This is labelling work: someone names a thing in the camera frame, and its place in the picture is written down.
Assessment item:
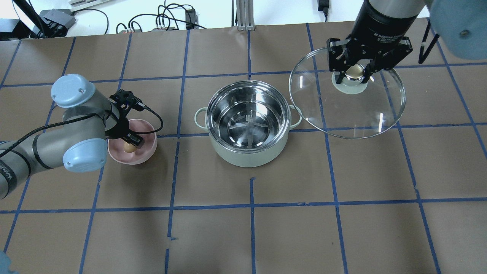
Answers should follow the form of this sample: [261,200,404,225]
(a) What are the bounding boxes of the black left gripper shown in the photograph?
[105,89,145,149]

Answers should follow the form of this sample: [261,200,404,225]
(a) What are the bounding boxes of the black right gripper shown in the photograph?
[327,2,413,84]

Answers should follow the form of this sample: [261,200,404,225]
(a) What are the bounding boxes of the brown egg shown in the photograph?
[123,143,138,154]

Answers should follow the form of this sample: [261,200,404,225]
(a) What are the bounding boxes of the glass pot lid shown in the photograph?
[288,48,406,139]

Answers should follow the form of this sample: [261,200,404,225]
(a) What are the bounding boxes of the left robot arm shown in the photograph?
[0,73,147,198]

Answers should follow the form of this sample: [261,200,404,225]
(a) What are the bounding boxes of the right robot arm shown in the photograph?
[327,0,487,84]

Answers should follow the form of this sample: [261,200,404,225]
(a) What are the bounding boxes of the pale green electric pot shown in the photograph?
[194,80,302,168]

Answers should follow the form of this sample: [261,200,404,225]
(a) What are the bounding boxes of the pink bowl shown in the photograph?
[108,119,157,165]

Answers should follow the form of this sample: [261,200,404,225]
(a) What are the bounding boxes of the grey device box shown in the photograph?
[40,9,76,31]

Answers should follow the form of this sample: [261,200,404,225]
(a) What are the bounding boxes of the black camera cable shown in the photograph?
[131,101,164,134]

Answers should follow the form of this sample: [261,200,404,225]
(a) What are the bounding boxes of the aluminium frame post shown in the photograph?
[236,0,255,31]

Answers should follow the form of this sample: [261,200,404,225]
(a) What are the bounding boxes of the black cable bundle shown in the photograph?
[116,3,208,34]

